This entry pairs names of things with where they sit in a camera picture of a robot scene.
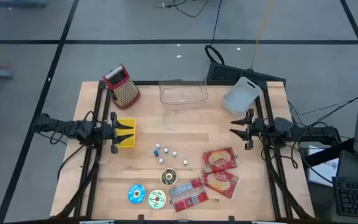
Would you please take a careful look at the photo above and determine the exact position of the clear plastic bin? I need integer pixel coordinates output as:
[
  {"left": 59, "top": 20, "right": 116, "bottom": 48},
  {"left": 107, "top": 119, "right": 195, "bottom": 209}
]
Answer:
[{"left": 158, "top": 77, "right": 209, "bottom": 111}]

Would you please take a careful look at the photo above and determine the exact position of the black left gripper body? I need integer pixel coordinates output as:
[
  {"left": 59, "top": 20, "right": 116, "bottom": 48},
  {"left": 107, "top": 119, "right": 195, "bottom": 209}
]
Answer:
[{"left": 99, "top": 111, "right": 119, "bottom": 155}]

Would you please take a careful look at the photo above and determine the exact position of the red cookie packet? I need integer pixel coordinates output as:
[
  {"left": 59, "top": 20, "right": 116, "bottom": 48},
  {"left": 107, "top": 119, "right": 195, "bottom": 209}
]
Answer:
[
  {"left": 201, "top": 147, "right": 238, "bottom": 174},
  {"left": 202, "top": 169, "right": 240, "bottom": 199}
]

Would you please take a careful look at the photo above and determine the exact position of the red steel box grater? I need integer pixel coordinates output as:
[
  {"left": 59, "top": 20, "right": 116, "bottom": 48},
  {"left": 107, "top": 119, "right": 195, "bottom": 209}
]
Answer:
[{"left": 103, "top": 64, "right": 141, "bottom": 110}]

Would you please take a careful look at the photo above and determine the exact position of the black mesh computer case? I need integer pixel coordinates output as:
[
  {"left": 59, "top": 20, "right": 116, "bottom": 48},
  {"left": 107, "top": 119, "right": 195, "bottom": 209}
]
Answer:
[{"left": 206, "top": 61, "right": 287, "bottom": 87}]

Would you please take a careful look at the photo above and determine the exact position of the blue-grey floor plate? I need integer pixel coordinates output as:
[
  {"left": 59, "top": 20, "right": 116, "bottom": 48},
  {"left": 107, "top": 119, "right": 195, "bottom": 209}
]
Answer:
[{"left": 0, "top": 0, "right": 48, "bottom": 8}]

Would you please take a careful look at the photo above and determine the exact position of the yellow floor cable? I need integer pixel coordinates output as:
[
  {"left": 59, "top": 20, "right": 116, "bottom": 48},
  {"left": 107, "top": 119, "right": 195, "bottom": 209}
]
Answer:
[{"left": 249, "top": 0, "right": 275, "bottom": 70}]

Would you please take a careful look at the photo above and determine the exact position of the white plastic bin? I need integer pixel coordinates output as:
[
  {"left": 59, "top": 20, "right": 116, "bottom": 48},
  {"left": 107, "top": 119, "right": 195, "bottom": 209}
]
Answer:
[{"left": 222, "top": 77, "right": 262, "bottom": 116}]

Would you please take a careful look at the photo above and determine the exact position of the white paper sheet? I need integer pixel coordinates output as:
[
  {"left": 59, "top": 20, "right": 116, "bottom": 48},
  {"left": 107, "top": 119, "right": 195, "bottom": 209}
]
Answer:
[{"left": 308, "top": 145, "right": 340, "bottom": 187}]

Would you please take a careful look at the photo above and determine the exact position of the red packet with barcode panel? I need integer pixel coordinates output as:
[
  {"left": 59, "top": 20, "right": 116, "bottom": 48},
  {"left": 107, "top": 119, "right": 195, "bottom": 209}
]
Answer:
[{"left": 168, "top": 178, "right": 209, "bottom": 213}]

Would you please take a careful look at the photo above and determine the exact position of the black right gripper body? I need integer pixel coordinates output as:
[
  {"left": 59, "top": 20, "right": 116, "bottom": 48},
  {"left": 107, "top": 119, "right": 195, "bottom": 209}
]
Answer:
[{"left": 245, "top": 108, "right": 275, "bottom": 151}]

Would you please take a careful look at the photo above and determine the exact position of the yellow plastic basket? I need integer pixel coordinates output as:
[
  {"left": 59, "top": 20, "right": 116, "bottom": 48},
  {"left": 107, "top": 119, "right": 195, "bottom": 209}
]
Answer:
[{"left": 116, "top": 118, "right": 136, "bottom": 149}]

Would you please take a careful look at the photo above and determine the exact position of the pale green frosted toy donut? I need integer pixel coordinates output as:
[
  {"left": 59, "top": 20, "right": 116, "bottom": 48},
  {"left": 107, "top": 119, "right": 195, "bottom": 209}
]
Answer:
[{"left": 148, "top": 189, "right": 167, "bottom": 210}]

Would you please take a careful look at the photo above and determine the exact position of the black keyboard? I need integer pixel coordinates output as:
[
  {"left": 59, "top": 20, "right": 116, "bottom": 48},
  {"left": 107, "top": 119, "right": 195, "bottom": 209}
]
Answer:
[{"left": 333, "top": 176, "right": 358, "bottom": 218}]

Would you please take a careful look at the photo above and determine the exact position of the blue tape roll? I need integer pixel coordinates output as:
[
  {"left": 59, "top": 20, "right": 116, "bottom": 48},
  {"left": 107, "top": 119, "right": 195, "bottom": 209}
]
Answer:
[{"left": 127, "top": 184, "right": 147, "bottom": 205}]

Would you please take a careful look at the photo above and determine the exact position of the black looped floor cable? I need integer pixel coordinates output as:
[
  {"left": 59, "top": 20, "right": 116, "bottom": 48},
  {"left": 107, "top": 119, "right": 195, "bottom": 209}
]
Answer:
[{"left": 204, "top": 0, "right": 226, "bottom": 65}]

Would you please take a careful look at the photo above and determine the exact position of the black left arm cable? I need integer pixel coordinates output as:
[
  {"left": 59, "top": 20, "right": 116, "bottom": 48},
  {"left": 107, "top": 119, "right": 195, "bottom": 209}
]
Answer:
[{"left": 57, "top": 144, "right": 85, "bottom": 181}]

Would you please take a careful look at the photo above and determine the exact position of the thin black floor cable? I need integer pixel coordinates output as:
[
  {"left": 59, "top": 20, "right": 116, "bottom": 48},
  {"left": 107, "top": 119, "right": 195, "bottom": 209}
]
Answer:
[{"left": 153, "top": 0, "right": 210, "bottom": 18}]

